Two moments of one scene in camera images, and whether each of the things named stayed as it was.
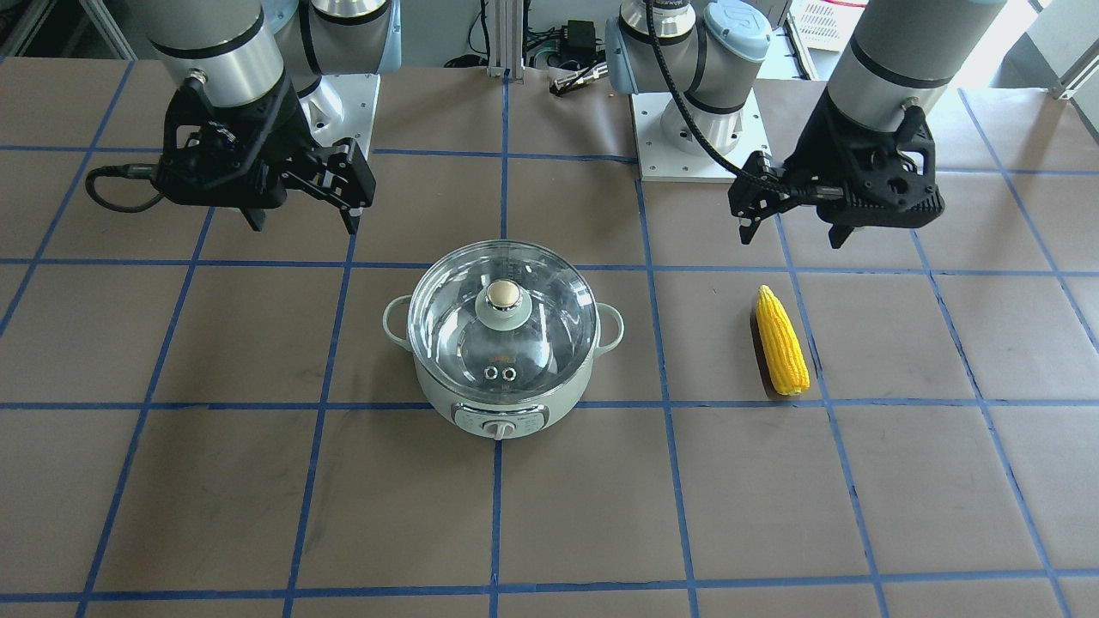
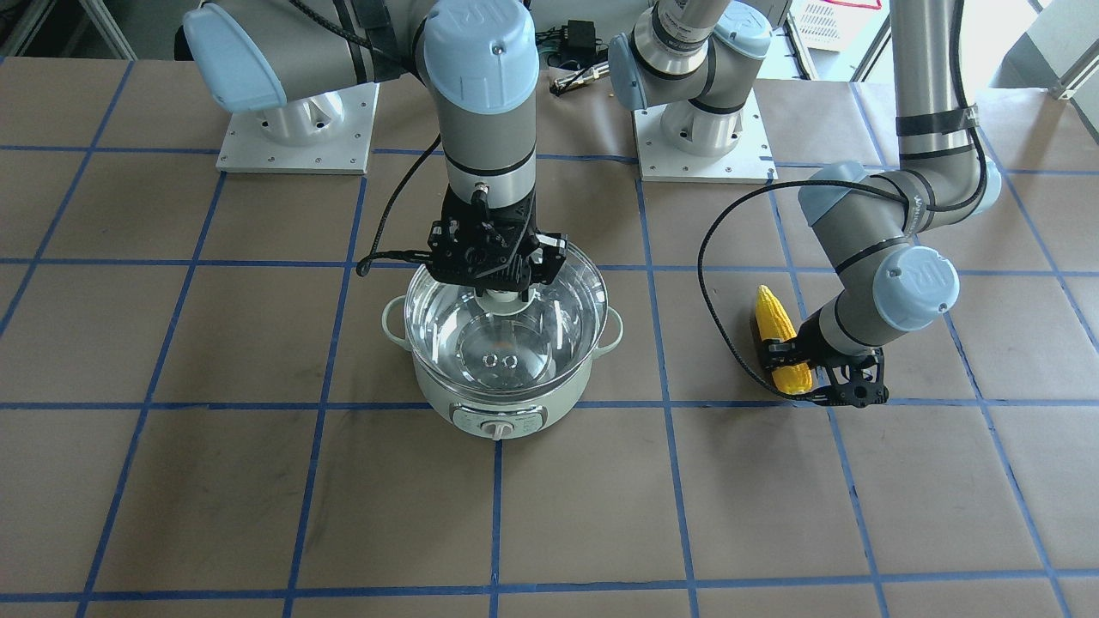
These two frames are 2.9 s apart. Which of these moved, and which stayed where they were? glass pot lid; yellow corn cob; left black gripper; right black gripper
Moved: right black gripper; left black gripper
Stayed: yellow corn cob; glass pot lid
